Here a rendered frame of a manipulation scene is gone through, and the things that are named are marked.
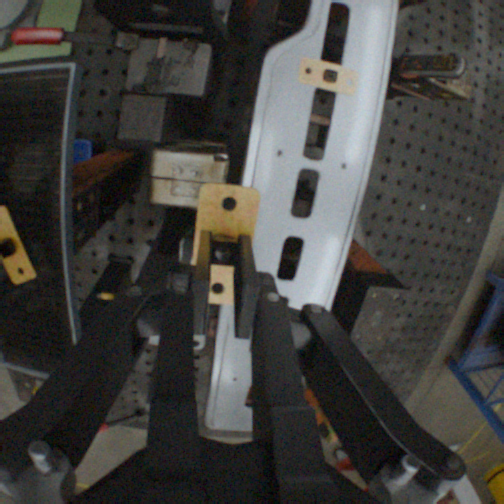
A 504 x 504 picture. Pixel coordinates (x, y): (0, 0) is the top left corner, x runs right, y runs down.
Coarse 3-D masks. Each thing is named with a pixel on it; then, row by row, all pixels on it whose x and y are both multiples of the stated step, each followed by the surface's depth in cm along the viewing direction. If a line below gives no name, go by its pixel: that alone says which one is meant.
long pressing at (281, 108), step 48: (336, 0) 34; (384, 0) 34; (288, 48) 37; (384, 48) 37; (288, 96) 39; (336, 96) 40; (384, 96) 40; (288, 144) 42; (336, 144) 43; (288, 192) 45; (336, 192) 45; (336, 240) 48; (288, 288) 51; (336, 288) 52; (240, 384) 58
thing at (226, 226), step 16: (208, 192) 20; (224, 192) 20; (240, 192) 20; (256, 192) 20; (208, 208) 20; (240, 208) 20; (256, 208) 20; (208, 224) 21; (224, 224) 21; (240, 224) 21; (224, 240) 20; (224, 256) 21; (224, 272) 22
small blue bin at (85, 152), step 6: (78, 144) 65; (84, 144) 66; (90, 144) 58; (96, 144) 62; (78, 150) 66; (84, 150) 66; (90, 150) 59; (96, 150) 63; (78, 156) 67; (84, 156) 67; (90, 156) 59; (78, 162) 67
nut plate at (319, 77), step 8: (304, 64) 38; (312, 64) 38; (320, 64) 38; (328, 64) 38; (304, 72) 38; (312, 72) 38; (320, 72) 38; (328, 72) 37; (336, 72) 37; (344, 72) 38; (352, 72) 38; (304, 80) 38; (312, 80) 39; (320, 80) 39; (328, 80) 38; (336, 80) 38; (344, 80) 39; (352, 80) 39; (328, 88) 39; (336, 88) 39; (344, 88) 39; (352, 88) 39
